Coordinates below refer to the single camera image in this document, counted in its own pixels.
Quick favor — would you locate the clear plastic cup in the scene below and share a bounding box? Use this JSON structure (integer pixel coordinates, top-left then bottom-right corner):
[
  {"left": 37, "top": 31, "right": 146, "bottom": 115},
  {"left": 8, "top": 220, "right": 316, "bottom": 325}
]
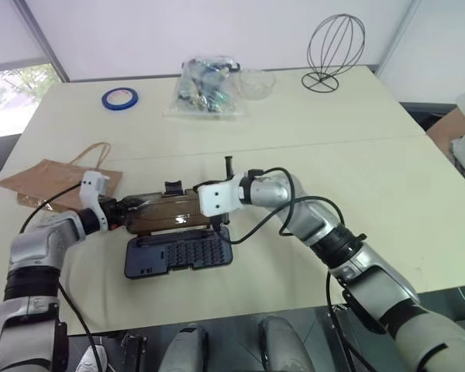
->
[{"left": 238, "top": 68, "right": 277, "bottom": 101}]

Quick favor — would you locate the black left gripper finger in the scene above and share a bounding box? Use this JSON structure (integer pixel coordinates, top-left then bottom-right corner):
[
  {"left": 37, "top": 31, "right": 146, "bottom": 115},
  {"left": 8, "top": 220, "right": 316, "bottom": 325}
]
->
[{"left": 122, "top": 198, "right": 150, "bottom": 220}]

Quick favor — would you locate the clear plastic bag of parts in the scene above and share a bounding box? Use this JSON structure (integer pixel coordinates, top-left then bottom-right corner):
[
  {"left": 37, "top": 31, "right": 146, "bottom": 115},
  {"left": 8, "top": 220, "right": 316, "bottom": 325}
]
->
[{"left": 162, "top": 56, "right": 249, "bottom": 120}]

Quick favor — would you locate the brown paper bag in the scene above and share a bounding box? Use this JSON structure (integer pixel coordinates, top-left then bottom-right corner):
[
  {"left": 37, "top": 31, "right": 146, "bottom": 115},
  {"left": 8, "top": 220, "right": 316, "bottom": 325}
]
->
[{"left": 0, "top": 142, "right": 124, "bottom": 212}]

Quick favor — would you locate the brown cardboard box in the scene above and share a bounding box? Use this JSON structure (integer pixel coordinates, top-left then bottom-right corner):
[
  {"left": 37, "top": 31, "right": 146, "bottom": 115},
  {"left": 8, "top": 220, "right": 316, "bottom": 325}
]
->
[{"left": 425, "top": 107, "right": 465, "bottom": 156}]

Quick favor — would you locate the white sneaker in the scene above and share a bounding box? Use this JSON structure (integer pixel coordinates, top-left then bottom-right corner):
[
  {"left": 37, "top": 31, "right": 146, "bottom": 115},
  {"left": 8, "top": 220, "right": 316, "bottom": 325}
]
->
[{"left": 77, "top": 343, "right": 109, "bottom": 372}]

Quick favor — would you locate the black metal table bracket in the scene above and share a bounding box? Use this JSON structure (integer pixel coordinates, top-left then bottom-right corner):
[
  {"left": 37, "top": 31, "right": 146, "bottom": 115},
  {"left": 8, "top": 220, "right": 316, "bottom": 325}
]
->
[
  {"left": 325, "top": 303, "right": 348, "bottom": 330},
  {"left": 120, "top": 333, "right": 148, "bottom": 372}
]

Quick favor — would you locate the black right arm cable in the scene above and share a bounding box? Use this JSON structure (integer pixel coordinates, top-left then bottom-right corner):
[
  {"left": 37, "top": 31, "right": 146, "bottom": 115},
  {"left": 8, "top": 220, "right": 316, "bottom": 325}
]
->
[{"left": 212, "top": 167, "right": 377, "bottom": 372}]

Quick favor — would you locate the grey rounded shape dark slot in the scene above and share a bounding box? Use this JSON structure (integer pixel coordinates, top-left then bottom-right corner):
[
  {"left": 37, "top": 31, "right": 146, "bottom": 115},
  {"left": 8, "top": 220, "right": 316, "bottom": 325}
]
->
[{"left": 162, "top": 323, "right": 210, "bottom": 372}]

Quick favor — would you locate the dark low furniture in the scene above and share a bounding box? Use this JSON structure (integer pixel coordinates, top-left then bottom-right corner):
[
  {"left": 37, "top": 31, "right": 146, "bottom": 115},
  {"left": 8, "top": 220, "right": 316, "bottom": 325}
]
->
[{"left": 398, "top": 101, "right": 460, "bottom": 133}]

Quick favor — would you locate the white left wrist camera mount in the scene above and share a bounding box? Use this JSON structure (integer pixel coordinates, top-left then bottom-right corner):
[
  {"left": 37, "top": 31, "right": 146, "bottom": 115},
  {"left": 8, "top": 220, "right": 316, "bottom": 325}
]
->
[{"left": 79, "top": 170, "right": 112, "bottom": 229}]

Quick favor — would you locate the dark grey screwdriver bit case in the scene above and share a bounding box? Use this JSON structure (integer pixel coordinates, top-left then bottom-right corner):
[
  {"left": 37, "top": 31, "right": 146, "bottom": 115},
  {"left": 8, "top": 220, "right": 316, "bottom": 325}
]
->
[{"left": 122, "top": 180, "right": 234, "bottom": 280}]

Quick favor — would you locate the blue tape roll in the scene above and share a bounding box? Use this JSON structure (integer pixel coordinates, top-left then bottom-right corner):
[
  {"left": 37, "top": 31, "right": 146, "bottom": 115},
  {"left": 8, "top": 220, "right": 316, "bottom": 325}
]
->
[{"left": 102, "top": 87, "right": 140, "bottom": 112}]

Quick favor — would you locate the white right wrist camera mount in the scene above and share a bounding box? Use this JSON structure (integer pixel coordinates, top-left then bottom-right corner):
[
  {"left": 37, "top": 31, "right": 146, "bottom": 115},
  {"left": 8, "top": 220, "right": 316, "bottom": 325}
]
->
[{"left": 197, "top": 173, "right": 249, "bottom": 217}]

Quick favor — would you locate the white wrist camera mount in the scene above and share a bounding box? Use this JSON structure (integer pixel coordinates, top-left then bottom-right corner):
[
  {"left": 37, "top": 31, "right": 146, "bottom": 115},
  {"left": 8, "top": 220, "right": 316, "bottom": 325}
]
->
[
  {"left": 197, "top": 173, "right": 249, "bottom": 217},
  {"left": 79, "top": 170, "right": 112, "bottom": 229}
]

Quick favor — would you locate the grey window frame post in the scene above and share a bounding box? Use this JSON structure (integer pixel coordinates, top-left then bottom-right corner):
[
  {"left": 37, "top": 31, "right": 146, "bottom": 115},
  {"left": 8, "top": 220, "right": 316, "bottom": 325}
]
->
[{"left": 11, "top": 0, "right": 70, "bottom": 83}]

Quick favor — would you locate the white roller blind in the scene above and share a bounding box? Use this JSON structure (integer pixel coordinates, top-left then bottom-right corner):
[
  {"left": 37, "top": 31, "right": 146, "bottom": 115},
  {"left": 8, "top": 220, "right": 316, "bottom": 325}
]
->
[{"left": 0, "top": 0, "right": 50, "bottom": 73}]

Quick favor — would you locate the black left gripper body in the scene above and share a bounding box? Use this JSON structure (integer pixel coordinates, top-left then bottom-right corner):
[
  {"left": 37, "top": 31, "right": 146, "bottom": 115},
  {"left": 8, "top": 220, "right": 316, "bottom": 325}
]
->
[{"left": 98, "top": 196, "right": 127, "bottom": 231}]

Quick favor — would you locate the black wire head-shaped stand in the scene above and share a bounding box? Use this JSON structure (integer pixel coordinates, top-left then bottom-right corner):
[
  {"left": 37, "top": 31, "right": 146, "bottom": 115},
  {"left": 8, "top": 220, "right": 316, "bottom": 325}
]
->
[{"left": 301, "top": 13, "right": 366, "bottom": 93}]

